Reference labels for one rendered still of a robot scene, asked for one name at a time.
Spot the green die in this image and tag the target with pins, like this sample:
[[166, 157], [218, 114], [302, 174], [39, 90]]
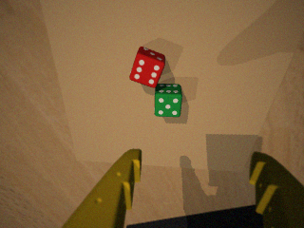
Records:
[[168, 99]]

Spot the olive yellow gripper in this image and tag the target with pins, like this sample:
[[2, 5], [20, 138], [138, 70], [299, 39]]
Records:
[[279, 194]]

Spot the red die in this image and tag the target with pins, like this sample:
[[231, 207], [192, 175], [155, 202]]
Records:
[[147, 68]]

